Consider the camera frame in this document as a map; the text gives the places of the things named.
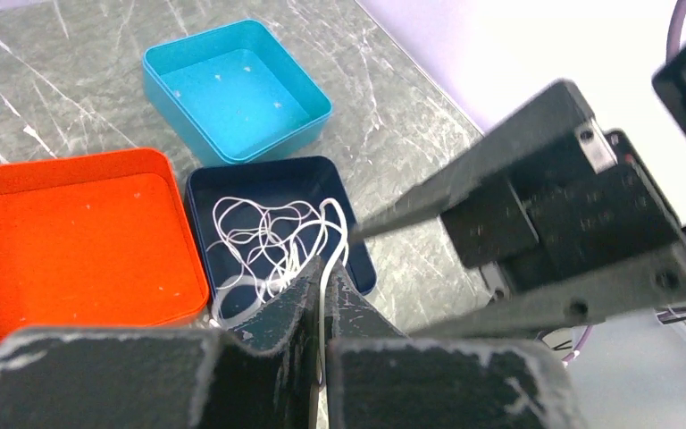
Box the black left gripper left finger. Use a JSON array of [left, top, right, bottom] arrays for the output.
[[0, 258, 322, 428]]

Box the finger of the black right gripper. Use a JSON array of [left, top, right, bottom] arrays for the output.
[[407, 283, 616, 340], [348, 79, 595, 240]]

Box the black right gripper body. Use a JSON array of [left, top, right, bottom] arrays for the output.
[[440, 119, 686, 318]]

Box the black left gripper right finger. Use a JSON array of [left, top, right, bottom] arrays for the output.
[[324, 265, 586, 428]]

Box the dark blue plastic bin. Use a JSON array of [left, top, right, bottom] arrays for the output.
[[185, 156, 376, 328]]

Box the orange plastic bin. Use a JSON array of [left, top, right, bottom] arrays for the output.
[[0, 148, 210, 341]]

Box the teal plastic bin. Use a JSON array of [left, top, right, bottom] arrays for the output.
[[141, 20, 332, 166]]

